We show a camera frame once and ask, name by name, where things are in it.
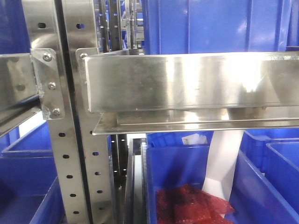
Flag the large blue upper crate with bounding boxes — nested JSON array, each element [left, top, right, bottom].
[[142, 0, 299, 55]]

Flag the steel shelf beam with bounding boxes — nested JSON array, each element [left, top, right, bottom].
[[0, 53, 41, 136], [84, 51, 299, 134]]

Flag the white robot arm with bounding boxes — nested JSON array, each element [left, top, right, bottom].
[[202, 130, 244, 201]]

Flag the left steel shelf beam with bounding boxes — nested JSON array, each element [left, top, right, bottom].
[[0, 53, 41, 136]]

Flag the steel shelf upright post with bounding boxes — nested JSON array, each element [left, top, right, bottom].
[[22, 0, 90, 224]]

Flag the blue bin with red bags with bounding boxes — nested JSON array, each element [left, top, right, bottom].
[[140, 132, 299, 224]]

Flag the steel shelf front beam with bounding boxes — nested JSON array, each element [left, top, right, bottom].
[[84, 51, 299, 134]]

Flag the blue bin lower right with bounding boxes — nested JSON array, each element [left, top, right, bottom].
[[240, 128, 299, 210]]

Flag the red bubble wrap bags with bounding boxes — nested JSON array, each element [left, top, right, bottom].
[[156, 184, 235, 224]]

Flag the blue bin lower left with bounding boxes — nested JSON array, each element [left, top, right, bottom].
[[0, 123, 64, 224]]

